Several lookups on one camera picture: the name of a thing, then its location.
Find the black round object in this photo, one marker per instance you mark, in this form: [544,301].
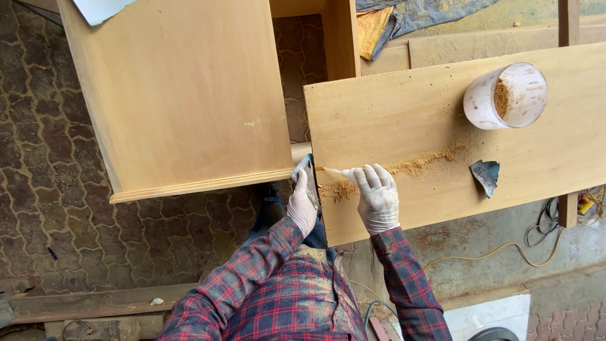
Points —
[494,335]

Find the white flat board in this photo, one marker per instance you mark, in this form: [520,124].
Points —
[487,315]

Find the dark wooden beam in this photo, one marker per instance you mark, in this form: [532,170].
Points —
[94,303]

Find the folded grey sandpaper scrap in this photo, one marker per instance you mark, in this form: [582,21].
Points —
[485,176]

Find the yellow cloth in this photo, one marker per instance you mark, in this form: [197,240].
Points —
[371,31]

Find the long sawdust trail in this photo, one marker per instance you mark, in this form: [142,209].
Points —
[421,162]

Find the blue pen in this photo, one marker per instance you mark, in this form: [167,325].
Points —
[52,253]

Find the grey sandpaper piece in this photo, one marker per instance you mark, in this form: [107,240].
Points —
[308,177]

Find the rusty metal clamp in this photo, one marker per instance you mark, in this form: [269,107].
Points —
[12,298]

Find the upright wooden post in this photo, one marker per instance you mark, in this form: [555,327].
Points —
[568,23]

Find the person's left hand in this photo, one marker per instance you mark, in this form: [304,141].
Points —
[302,206]

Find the person's blue jeans leg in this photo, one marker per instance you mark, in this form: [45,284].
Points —
[270,213]

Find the white paper sheet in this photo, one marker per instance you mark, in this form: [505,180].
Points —
[99,9]

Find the light wooden cabinet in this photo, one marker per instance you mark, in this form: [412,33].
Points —
[189,94]

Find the blue grey tarpaulin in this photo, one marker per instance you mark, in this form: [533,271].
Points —
[426,14]

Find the white plastic container with sawdust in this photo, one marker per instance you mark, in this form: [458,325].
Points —
[513,94]

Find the large light wooden board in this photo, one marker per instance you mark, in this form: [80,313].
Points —
[473,213]

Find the person's plaid shirt torso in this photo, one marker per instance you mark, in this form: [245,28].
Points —
[293,303]

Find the person's left fingers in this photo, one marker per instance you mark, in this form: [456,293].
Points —
[301,182]

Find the person's right hand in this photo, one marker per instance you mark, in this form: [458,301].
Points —
[378,203]

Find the small white applicator stick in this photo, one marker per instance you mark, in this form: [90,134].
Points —
[330,170]

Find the stack of wooden planks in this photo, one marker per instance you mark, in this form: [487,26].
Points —
[473,47]

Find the small sawdust heap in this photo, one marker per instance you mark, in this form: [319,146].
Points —
[337,189]

